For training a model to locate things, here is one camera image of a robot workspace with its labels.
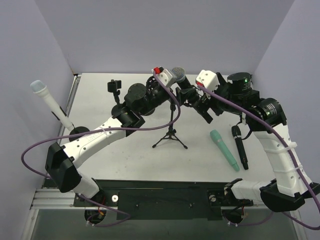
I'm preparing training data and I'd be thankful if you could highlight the mint green microphone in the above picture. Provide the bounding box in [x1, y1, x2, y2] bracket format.
[209, 129, 240, 172]

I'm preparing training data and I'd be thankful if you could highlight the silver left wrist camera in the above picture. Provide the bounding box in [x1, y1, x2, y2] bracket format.
[152, 66, 177, 88]

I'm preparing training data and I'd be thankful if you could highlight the black round base stand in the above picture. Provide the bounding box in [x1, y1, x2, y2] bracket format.
[68, 126, 90, 142]

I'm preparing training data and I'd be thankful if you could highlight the black tripod microphone stand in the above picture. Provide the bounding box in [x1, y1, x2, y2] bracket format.
[152, 99, 188, 150]

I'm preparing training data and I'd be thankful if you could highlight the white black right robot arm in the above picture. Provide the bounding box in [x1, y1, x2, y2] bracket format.
[195, 70, 320, 212]

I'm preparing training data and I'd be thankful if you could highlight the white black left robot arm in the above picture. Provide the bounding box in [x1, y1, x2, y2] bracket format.
[45, 73, 194, 206]

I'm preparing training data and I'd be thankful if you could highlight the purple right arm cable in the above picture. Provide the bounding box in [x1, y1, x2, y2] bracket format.
[197, 84, 320, 230]

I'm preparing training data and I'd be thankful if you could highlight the aluminium frame rail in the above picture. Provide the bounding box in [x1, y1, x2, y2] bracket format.
[19, 74, 308, 240]

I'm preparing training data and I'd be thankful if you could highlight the black handheld microphone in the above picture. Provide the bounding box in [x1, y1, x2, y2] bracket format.
[231, 125, 249, 170]

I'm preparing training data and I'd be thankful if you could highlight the grey head black microphone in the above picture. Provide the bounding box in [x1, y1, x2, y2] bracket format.
[169, 66, 201, 106]

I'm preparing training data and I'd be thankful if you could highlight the white microphone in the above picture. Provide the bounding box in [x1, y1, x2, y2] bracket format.
[30, 80, 75, 131]

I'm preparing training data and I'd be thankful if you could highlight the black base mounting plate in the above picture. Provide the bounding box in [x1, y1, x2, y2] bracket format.
[72, 178, 255, 222]

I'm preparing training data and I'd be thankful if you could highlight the black clip microphone stand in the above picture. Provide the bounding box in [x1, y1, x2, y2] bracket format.
[107, 79, 130, 124]

